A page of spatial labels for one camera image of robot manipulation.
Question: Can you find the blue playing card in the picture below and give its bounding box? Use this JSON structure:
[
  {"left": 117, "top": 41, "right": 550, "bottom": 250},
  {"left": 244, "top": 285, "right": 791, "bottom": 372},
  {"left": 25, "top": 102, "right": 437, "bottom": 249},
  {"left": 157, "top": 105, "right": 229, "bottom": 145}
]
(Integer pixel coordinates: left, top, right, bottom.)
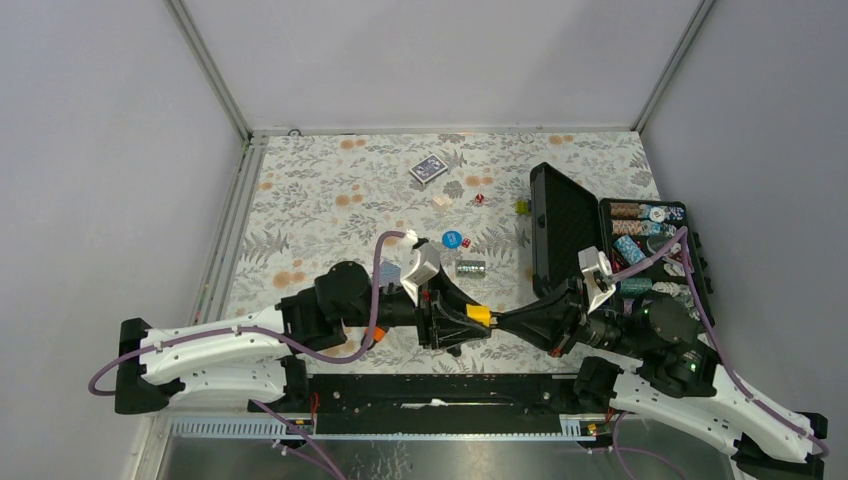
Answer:
[{"left": 378, "top": 261, "right": 401, "bottom": 286}]

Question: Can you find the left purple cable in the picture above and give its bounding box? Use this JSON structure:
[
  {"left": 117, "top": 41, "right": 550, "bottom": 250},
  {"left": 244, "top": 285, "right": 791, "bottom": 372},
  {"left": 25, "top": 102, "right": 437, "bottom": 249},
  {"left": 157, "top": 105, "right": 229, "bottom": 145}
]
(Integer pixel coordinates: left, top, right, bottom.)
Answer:
[{"left": 87, "top": 230, "right": 419, "bottom": 397}]

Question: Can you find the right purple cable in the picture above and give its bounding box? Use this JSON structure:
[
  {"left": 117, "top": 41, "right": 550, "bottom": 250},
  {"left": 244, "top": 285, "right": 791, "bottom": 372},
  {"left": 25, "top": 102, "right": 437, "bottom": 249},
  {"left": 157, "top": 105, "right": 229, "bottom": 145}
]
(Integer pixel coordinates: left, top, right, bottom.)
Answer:
[{"left": 612, "top": 227, "right": 831, "bottom": 458}]

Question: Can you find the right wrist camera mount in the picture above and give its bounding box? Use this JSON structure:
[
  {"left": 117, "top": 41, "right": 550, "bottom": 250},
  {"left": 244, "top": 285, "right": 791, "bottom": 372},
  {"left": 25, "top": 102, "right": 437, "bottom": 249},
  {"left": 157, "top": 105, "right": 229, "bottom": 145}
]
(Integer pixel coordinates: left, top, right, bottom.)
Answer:
[{"left": 578, "top": 246, "right": 616, "bottom": 313}]

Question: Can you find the black poker chip case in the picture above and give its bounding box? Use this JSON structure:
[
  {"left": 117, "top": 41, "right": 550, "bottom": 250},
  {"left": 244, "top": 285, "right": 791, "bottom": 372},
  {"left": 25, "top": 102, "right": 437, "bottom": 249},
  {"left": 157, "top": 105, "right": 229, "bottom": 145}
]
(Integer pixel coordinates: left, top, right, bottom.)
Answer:
[{"left": 530, "top": 163, "right": 715, "bottom": 326}]

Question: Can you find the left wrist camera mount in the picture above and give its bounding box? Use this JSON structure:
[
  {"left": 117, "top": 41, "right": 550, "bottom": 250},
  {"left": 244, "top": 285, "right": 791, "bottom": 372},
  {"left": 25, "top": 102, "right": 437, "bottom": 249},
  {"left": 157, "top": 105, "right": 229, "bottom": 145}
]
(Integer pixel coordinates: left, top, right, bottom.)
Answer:
[{"left": 399, "top": 230, "right": 441, "bottom": 306}]

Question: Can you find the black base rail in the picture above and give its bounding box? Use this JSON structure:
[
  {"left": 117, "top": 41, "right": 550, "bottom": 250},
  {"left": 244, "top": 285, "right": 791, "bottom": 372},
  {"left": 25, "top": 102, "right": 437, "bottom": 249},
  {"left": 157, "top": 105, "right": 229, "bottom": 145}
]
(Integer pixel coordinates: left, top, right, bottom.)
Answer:
[{"left": 268, "top": 373, "right": 617, "bottom": 435}]

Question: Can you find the yellow padlock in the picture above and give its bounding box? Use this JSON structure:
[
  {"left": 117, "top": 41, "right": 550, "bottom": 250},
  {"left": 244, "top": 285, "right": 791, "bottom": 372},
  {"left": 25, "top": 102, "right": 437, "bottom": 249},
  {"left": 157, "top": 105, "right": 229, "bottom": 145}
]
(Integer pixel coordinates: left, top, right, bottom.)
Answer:
[{"left": 465, "top": 304, "right": 499, "bottom": 329}]

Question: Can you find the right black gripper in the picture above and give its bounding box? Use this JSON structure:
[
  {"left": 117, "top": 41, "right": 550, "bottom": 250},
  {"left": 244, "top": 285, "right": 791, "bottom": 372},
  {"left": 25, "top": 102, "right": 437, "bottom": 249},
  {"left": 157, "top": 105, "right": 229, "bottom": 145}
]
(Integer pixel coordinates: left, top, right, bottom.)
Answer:
[{"left": 494, "top": 273, "right": 649, "bottom": 357}]

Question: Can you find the yellow green small die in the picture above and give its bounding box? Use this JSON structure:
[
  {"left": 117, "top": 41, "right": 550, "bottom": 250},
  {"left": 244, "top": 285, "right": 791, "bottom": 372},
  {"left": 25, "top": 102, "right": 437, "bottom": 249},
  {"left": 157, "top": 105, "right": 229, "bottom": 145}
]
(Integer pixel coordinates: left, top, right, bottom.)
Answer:
[{"left": 514, "top": 199, "right": 531, "bottom": 215}]

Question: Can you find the patterned poker chip roll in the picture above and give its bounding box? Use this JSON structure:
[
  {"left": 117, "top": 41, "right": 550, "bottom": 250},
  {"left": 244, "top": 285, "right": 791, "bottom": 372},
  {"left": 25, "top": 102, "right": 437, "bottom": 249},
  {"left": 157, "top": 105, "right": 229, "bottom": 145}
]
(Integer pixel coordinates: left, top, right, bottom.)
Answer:
[{"left": 455, "top": 260, "right": 486, "bottom": 278}]

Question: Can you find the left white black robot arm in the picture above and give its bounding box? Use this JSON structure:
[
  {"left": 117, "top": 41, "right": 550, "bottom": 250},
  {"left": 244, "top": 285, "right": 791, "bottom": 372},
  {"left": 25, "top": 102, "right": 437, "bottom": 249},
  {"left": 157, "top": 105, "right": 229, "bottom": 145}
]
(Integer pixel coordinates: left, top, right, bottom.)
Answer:
[{"left": 112, "top": 262, "right": 493, "bottom": 415}]

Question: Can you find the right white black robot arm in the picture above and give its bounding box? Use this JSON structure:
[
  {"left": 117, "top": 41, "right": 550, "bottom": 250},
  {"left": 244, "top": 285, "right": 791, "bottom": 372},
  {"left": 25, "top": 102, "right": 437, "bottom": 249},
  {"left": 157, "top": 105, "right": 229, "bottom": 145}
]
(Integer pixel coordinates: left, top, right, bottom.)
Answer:
[{"left": 495, "top": 279, "right": 827, "bottom": 479}]

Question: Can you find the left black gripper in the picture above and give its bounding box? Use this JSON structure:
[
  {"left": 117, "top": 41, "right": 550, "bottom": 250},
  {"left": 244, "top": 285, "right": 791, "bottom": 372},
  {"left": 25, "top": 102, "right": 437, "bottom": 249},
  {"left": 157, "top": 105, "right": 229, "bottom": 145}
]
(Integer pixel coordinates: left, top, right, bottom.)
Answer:
[{"left": 343, "top": 266, "right": 493, "bottom": 351}]

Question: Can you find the blue playing card deck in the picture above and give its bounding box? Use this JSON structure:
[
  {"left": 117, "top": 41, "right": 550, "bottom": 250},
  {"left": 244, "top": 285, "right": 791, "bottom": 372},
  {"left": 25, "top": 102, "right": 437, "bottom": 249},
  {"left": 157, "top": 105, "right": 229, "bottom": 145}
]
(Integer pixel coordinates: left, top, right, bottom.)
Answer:
[{"left": 409, "top": 155, "right": 449, "bottom": 185}]

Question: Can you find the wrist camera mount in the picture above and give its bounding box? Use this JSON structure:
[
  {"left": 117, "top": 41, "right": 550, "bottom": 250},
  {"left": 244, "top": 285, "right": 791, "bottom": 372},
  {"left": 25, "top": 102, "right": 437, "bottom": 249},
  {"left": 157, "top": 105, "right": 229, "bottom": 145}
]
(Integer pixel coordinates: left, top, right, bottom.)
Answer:
[
  {"left": 578, "top": 246, "right": 616, "bottom": 313},
  {"left": 399, "top": 230, "right": 441, "bottom": 306}
]

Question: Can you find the floral tablecloth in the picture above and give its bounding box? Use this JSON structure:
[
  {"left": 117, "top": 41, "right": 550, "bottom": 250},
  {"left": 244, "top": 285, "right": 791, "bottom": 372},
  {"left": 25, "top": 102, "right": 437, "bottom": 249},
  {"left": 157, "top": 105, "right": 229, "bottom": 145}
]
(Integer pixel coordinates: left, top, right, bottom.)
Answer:
[{"left": 225, "top": 131, "right": 718, "bottom": 376}]

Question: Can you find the purple cable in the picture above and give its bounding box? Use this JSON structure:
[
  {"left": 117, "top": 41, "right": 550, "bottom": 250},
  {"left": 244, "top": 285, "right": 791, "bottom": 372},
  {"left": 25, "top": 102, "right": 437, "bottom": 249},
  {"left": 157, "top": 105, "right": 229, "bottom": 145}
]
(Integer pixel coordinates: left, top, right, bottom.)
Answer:
[
  {"left": 612, "top": 227, "right": 831, "bottom": 458},
  {"left": 87, "top": 230, "right": 419, "bottom": 397}
]

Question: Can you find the blue round poker chip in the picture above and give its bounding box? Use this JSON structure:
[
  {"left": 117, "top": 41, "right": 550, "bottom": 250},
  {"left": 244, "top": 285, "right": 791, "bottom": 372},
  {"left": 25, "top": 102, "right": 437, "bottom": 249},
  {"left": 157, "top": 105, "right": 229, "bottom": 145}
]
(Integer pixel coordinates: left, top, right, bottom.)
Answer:
[{"left": 441, "top": 230, "right": 464, "bottom": 249}]

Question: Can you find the orange padlock with key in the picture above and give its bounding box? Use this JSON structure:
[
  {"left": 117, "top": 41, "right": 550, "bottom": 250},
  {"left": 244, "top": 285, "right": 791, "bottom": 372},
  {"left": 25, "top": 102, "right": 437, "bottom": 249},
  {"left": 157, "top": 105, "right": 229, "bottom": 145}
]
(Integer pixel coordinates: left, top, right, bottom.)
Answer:
[{"left": 361, "top": 326, "right": 387, "bottom": 348}]

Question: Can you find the translucent small cube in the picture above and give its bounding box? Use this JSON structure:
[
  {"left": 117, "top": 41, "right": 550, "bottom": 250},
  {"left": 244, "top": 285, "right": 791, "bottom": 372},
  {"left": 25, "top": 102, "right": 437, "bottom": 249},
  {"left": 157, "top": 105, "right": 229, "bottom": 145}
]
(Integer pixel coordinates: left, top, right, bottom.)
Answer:
[{"left": 432, "top": 195, "right": 453, "bottom": 211}]

